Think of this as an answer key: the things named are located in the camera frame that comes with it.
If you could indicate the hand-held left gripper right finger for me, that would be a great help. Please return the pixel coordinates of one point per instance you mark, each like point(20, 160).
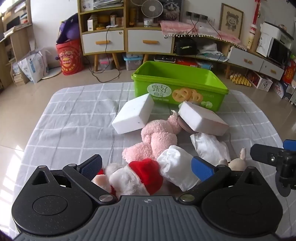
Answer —
point(202, 169)

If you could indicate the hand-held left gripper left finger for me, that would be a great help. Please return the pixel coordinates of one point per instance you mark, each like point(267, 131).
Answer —
point(90, 165)

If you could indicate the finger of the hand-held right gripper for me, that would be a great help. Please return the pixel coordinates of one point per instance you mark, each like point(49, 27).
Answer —
point(263, 153)
point(290, 144)

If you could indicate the white cloth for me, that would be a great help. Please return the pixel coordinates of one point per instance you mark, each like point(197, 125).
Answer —
point(175, 166)

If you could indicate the brown powder puff with band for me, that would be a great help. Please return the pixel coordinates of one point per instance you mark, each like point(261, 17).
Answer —
point(183, 125)

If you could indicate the white sponge block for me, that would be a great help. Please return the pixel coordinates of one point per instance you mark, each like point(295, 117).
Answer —
point(131, 113)
point(203, 120)

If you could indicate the pink plush toy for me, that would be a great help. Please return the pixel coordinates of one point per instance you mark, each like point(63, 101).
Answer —
point(159, 136)

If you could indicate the red white santa plush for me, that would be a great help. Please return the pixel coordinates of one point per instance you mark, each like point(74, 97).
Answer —
point(143, 173)

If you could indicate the green plastic cookie box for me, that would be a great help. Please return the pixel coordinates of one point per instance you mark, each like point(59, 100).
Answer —
point(161, 92)

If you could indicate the small beige bunny plush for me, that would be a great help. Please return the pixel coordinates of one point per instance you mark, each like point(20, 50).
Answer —
point(238, 163)

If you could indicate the grey checked tablecloth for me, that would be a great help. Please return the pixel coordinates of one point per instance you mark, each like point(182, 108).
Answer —
point(76, 120)

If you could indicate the white printed carton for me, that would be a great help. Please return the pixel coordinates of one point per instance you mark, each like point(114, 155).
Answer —
point(262, 83)

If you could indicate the red gift box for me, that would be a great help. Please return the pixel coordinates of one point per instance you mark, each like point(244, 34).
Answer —
point(290, 74)

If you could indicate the yellow egg tray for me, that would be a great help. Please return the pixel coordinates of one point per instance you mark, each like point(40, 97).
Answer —
point(240, 80)

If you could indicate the black white microwave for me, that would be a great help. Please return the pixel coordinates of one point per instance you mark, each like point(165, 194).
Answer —
point(278, 52)

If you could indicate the low wooden tv cabinet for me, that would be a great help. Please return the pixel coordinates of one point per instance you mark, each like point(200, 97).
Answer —
point(245, 61)

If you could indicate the clear plastic storage box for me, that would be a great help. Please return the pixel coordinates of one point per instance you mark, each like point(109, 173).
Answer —
point(106, 63)

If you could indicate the red printed bag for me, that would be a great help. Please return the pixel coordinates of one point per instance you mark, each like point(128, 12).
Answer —
point(69, 58)

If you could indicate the clear storage box blue lid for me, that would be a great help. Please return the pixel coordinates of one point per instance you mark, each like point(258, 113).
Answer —
point(133, 62)

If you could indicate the white printer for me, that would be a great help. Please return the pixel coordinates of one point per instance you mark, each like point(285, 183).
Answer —
point(275, 31)

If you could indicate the yellow white bottle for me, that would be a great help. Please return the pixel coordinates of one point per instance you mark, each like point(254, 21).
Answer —
point(251, 37)

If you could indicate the white paper bag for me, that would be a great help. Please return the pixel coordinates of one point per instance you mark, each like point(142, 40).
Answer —
point(33, 66)

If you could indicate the black bag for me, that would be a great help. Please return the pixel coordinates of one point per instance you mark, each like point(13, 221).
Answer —
point(185, 46)

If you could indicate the framed cartoon picture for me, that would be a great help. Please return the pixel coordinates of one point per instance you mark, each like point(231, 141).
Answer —
point(230, 20)

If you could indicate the purple plush toy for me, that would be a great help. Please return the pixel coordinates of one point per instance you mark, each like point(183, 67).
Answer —
point(69, 27)

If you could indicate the pink fringed cloth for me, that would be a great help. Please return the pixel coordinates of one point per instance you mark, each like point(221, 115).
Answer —
point(196, 29)

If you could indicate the wooden desk shelf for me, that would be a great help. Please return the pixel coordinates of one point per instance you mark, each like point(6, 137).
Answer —
point(13, 46)

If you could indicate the wooden shelf cabinet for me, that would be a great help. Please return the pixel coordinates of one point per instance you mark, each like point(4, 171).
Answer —
point(126, 25)

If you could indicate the stack of papers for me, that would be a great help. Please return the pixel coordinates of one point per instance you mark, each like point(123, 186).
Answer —
point(108, 4)

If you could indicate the white desk fan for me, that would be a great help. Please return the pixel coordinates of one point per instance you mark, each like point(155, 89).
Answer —
point(151, 8)

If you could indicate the wall power strip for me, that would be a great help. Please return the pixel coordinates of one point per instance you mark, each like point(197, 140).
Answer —
point(200, 16)

